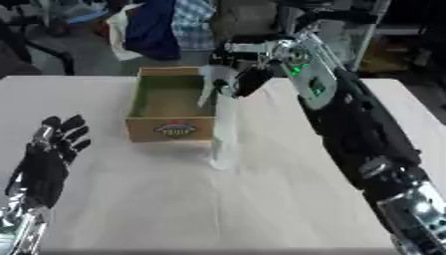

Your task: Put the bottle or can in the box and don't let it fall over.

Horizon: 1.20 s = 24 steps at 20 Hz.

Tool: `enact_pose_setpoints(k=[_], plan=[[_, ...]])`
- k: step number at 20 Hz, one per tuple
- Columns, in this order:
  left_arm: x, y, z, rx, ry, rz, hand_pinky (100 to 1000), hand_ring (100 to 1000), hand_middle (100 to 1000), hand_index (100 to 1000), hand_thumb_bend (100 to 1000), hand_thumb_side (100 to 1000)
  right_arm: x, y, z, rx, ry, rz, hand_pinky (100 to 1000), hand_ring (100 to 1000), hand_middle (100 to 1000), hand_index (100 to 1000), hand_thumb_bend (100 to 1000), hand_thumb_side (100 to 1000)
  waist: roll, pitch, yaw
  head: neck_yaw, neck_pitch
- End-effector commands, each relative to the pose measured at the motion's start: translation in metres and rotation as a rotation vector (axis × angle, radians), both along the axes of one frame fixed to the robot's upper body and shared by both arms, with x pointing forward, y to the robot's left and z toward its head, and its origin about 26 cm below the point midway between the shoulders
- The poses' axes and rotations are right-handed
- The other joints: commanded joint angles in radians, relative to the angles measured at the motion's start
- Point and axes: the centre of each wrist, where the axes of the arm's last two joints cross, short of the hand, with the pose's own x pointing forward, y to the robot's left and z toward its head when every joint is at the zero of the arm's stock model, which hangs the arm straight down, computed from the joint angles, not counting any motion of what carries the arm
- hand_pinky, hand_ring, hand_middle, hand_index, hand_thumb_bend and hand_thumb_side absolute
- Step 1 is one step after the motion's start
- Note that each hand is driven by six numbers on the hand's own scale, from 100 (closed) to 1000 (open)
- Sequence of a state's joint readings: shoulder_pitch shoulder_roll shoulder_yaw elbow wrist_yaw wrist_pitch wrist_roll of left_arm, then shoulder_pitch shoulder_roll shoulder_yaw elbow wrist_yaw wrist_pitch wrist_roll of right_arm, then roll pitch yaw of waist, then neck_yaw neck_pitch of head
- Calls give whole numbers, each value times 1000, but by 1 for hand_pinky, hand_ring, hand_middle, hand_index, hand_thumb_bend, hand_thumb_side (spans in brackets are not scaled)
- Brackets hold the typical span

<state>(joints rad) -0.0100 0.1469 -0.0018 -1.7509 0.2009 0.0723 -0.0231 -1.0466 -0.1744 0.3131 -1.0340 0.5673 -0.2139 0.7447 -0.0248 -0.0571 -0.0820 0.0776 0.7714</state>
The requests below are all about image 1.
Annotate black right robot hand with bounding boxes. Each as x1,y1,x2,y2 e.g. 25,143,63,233
207,41,278,100

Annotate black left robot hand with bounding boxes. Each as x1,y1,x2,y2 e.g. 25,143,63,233
3,114,95,210

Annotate tan cardboard box green inside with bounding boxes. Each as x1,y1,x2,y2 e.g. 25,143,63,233
123,66,222,144

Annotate plaid cloth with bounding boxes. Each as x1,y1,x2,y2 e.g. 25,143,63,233
170,0,218,51

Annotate dark blue garment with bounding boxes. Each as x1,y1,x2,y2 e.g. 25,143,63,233
123,0,183,62

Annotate black chair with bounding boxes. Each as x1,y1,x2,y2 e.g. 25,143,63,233
0,18,77,78

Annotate silver metal pole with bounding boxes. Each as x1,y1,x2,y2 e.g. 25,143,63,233
348,0,392,73

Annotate white cloth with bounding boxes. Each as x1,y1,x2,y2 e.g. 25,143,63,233
105,3,146,63

